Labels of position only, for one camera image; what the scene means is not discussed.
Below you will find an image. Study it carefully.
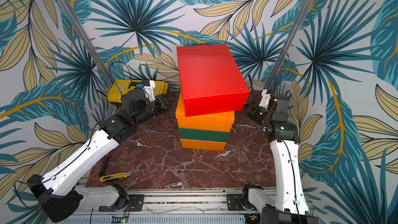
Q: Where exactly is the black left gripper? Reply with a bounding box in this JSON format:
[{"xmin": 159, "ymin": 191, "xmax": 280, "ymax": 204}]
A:
[{"xmin": 134, "ymin": 93, "xmax": 177, "ymax": 126}]

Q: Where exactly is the large orange shoebox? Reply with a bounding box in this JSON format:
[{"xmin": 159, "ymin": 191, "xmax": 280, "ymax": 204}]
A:
[{"xmin": 175, "ymin": 95, "xmax": 235, "ymax": 132}]

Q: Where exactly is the green shoebox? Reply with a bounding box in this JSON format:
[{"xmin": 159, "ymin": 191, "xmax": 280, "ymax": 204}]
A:
[{"xmin": 178, "ymin": 128, "xmax": 230, "ymax": 143}]

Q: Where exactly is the red shoebox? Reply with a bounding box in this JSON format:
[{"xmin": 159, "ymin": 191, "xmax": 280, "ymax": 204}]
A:
[{"xmin": 177, "ymin": 44, "xmax": 250, "ymax": 117}]

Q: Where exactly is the small orange shoebox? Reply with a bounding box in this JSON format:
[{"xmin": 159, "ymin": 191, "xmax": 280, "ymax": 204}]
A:
[{"xmin": 180, "ymin": 139, "xmax": 227, "ymax": 151}]

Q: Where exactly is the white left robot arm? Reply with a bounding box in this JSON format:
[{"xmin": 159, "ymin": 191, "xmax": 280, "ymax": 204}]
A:
[{"xmin": 28, "ymin": 88, "xmax": 170, "ymax": 223}]

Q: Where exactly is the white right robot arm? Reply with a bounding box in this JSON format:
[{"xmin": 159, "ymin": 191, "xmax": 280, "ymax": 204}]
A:
[{"xmin": 241, "ymin": 89, "xmax": 319, "ymax": 224}]

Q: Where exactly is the yellow black plastic toolbox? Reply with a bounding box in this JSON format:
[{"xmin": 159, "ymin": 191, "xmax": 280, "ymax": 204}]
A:
[{"xmin": 107, "ymin": 79, "xmax": 169, "ymax": 104}]

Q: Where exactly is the red pipe wrench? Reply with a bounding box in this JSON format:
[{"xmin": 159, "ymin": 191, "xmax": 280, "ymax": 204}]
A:
[{"xmin": 98, "ymin": 152, "xmax": 111, "ymax": 177}]

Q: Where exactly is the yellow utility knife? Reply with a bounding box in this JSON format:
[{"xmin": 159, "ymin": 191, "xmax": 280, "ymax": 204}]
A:
[{"xmin": 99, "ymin": 172, "xmax": 132, "ymax": 183}]

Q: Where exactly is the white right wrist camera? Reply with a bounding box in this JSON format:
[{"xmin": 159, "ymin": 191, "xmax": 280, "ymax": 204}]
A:
[{"xmin": 259, "ymin": 89, "xmax": 271, "ymax": 109}]

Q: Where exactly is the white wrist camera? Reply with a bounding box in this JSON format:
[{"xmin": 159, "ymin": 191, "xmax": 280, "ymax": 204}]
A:
[
  {"xmin": 259, "ymin": 89, "xmax": 271, "ymax": 109},
  {"xmin": 137, "ymin": 80, "xmax": 155, "ymax": 102}
]

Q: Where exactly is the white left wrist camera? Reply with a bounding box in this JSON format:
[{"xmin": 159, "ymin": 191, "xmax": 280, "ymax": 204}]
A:
[{"xmin": 137, "ymin": 80, "xmax": 155, "ymax": 102}]

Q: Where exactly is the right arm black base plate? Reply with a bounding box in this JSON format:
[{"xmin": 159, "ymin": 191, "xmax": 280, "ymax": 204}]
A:
[{"xmin": 227, "ymin": 194, "xmax": 247, "ymax": 211}]

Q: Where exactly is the right aluminium corner post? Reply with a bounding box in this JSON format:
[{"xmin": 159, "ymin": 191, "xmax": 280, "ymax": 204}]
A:
[{"xmin": 263, "ymin": 0, "xmax": 314, "ymax": 90}]

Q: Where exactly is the aluminium corner post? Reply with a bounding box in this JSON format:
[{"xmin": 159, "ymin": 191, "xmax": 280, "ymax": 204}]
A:
[
  {"xmin": 56, "ymin": 0, "xmax": 115, "ymax": 87},
  {"xmin": 263, "ymin": 0, "xmax": 314, "ymax": 90}
]

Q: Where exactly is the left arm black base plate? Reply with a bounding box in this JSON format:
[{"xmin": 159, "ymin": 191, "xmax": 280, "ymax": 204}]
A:
[{"xmin": 98, "ymin": 194, "xmax": 144, "ymax": 212}]

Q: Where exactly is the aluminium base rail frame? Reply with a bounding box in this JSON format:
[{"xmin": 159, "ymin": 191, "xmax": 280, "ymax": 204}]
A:
[{"xmin": 46, "ymin": 105, "xmax": 318, "ymax": 224}]

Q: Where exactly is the left aluminium corner post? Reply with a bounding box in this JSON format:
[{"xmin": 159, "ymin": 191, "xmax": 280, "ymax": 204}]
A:
[{"xmin": 56, "ymin": 0, "xmax": 115, "ymax": 87}]

